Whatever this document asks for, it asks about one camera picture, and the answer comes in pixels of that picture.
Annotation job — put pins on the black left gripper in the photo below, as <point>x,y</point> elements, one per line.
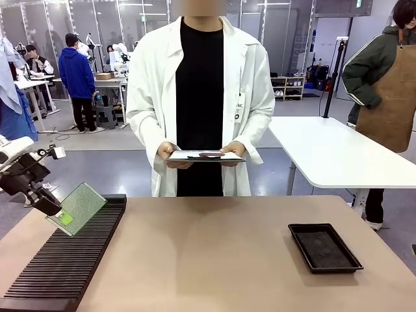
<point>16,185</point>

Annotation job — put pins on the green perforated PCB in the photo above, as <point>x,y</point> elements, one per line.
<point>85,201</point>

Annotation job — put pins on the dark grey clipboard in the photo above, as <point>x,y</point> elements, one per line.
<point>182,156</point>

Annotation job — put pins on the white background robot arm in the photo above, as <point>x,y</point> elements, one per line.
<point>84,50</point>
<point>118,58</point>

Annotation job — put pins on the person's left forearm white sleeve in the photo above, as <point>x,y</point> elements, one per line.
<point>260,130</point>

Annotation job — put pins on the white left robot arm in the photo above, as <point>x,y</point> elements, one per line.
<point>16,144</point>

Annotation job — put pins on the person's right forearm white sleeve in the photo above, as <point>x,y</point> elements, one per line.
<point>143,130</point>

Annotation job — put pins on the black slotted PCB rack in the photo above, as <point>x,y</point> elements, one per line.
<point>65,260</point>

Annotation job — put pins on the person's right hand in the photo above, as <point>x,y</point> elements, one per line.
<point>165,152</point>

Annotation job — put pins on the person's left hand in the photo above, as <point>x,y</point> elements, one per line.
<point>235,149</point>

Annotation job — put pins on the grey plastic stool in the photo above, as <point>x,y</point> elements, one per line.
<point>106,117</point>

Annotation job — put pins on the person in light blue clothing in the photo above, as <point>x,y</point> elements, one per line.
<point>13,104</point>

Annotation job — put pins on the white height-adjustable desk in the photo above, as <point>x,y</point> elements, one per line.
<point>31,85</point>

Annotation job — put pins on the person in blue hoodie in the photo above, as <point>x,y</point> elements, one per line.
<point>76,74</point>

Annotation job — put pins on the white desk with cardboard box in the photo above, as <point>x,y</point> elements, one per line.
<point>110,83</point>

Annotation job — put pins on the brown cardboard box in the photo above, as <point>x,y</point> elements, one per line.
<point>105,76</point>

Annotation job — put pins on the seated person in dark jacket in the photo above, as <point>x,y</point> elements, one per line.
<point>37,63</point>

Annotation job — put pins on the black pen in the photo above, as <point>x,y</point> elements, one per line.
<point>201,158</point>

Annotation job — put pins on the dark red clipboard clip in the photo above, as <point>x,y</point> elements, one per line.
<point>210,154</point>

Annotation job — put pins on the person in white lab coat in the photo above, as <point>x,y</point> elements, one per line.
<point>201,81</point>

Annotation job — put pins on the white name badge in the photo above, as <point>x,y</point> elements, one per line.
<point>240,109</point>

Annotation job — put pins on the black plastic tray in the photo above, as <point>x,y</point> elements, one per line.
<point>292,232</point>

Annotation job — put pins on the wooden shoe shelf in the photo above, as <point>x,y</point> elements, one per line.
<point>287,87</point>

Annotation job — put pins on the large white table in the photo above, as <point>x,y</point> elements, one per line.
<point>331,149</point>

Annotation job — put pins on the black bags pile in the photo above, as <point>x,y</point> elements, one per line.
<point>318,78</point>

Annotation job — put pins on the black tripod pole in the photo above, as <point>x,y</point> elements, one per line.
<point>333,81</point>

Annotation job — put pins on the person in brown apron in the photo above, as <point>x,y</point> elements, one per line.
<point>386,81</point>

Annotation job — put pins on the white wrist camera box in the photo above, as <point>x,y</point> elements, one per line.
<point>58,152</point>

